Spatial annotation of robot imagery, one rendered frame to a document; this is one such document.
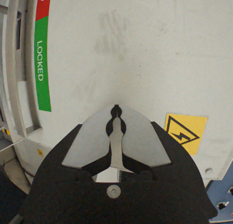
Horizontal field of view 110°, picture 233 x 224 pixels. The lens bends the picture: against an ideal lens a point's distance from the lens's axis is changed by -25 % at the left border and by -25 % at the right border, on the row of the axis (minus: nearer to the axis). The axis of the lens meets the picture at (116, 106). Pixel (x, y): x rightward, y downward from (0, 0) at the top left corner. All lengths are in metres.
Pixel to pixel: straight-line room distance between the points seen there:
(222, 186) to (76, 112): 0.78
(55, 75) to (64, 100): 0.04
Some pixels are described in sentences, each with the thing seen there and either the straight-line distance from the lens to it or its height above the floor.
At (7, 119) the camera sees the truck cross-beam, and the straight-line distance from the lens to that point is 0.36.
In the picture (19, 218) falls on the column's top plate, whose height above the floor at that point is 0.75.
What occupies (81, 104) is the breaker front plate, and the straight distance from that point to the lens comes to 0.16.
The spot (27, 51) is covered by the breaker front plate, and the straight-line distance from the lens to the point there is 0.25.
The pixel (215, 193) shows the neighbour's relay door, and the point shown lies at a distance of 0.83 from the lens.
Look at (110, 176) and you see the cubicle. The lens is 0.68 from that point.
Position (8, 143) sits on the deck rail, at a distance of 0.41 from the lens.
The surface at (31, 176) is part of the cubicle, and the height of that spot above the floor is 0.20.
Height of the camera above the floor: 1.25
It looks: 15 degrees down
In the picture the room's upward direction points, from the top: 95 degrees clockwise
